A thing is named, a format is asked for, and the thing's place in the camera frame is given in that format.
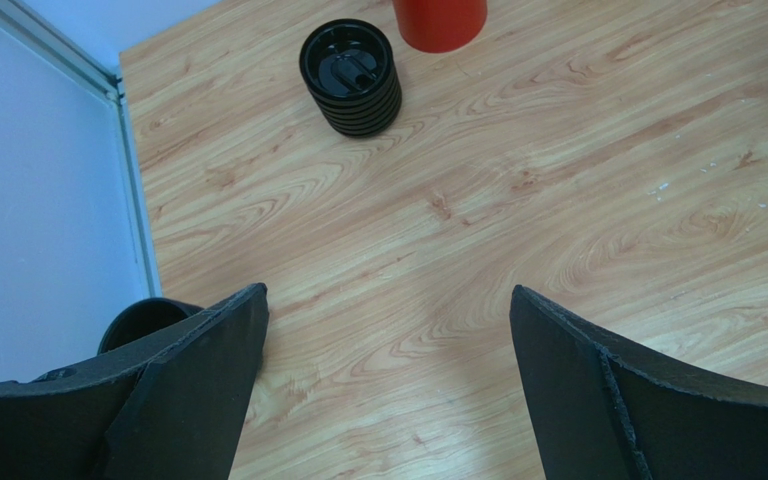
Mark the black coffee cup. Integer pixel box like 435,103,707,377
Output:
97,297,203,355

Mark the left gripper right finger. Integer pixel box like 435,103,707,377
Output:
510,286,768,479

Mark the stack of black lids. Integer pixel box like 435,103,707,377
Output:
299,18,402,138

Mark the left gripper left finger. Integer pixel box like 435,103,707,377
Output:
0,283,269,479

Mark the red straw cup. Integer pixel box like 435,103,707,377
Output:
392,0,488,53

